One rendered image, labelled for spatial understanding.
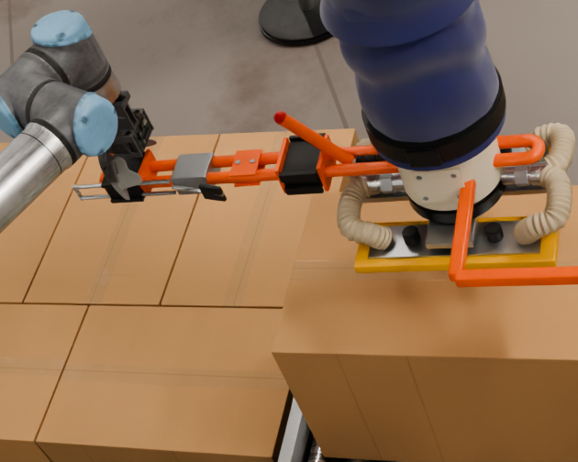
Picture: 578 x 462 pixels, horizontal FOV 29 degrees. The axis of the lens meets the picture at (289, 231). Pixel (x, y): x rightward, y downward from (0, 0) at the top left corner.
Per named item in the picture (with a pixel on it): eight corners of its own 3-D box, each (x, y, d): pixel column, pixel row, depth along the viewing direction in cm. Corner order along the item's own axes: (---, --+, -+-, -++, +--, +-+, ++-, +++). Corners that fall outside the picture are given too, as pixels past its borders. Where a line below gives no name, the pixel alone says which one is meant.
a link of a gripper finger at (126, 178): (144, 205, 200) (132, 159, 196) (115, 206, 202) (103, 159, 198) (151, 198, 203) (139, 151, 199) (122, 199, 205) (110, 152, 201)
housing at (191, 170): (222, 167, 206) (213, 149, 202) (213, 194, 201) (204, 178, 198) (187, 169, 208) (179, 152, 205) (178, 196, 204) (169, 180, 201)
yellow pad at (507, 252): (560, 221, 186) (556, 201, 183) (557, 269, 180) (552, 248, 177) (364, 229, 199) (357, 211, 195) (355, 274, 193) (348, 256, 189)
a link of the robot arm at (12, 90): (10, 111, 169) (64, 57, 174) (-37, 92, 175) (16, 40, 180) (37, 153, 176) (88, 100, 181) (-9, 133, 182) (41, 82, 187)
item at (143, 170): (161, 166, 210) (150, 148, 207) (150, 195, 206) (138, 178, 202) (121, 169, 213) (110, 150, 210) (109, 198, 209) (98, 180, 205)
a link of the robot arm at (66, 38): (14, 37, 180) (54, -3, 184) (47, 93, 189) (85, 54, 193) (51, 49, 175) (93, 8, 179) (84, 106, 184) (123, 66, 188)
